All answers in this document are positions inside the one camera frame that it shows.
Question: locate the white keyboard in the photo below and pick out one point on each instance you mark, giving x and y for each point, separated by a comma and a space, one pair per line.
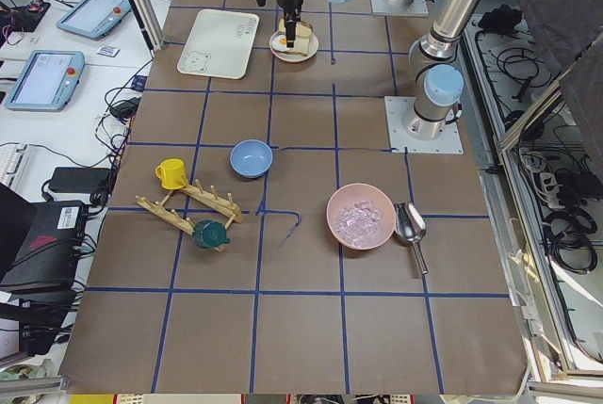
14, 157

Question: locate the white round plate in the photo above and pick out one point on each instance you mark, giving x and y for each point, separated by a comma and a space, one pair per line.
284, 57

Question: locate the blue bowl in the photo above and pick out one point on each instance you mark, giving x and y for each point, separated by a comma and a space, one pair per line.
251, 158

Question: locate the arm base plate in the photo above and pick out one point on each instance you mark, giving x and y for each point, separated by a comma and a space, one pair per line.
402, 8
408, 133

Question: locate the black computer box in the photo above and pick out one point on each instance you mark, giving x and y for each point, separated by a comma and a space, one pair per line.
40, 244

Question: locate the yellow cup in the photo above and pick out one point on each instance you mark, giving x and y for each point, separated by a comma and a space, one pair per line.
172, 173

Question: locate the teach pendant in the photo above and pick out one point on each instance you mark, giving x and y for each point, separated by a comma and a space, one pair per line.
93, 19
47, 81

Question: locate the fried egg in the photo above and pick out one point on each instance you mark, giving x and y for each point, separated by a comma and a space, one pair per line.
279, 43

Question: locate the black power adapter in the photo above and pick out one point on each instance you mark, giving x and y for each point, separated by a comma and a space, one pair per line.
80, 180

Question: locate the far teach pendant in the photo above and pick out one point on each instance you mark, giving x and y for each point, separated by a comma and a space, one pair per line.
93, 19

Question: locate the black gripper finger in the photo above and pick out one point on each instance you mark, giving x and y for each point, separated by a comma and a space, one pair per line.
288, 24
294, 17

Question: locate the dark green cup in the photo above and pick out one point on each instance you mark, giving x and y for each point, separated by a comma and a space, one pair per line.
210, 234

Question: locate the pink bowl with ice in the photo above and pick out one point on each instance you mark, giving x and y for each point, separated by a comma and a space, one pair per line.
360, 216

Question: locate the near teach pendant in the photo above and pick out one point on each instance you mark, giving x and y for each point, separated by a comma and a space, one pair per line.
47, 81

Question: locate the bread slice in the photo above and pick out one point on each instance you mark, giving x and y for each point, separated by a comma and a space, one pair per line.
303, 47
304, 29

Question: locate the cream serving tray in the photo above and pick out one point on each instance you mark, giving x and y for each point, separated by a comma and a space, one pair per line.
219, 44

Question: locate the metal scoop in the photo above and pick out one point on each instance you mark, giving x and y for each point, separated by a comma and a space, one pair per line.
410, 229

